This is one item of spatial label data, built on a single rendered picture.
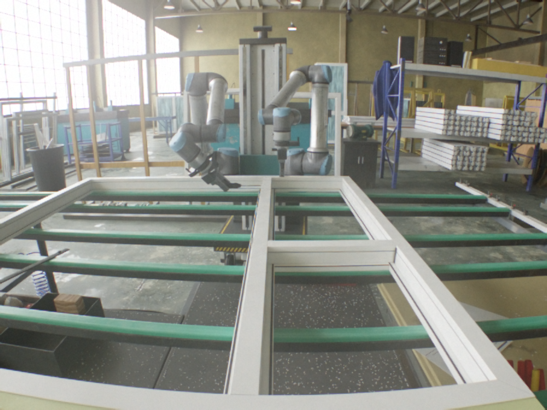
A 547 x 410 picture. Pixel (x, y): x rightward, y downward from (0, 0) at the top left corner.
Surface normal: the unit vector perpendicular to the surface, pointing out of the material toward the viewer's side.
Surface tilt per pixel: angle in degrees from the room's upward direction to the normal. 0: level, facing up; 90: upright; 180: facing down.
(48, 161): 94
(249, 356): 0
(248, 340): 0
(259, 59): 90
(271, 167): 90
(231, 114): 90
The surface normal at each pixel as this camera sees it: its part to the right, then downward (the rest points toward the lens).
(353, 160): -0.03, 0.31
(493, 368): 0.00, -0.95
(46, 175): 0.39, 0.35
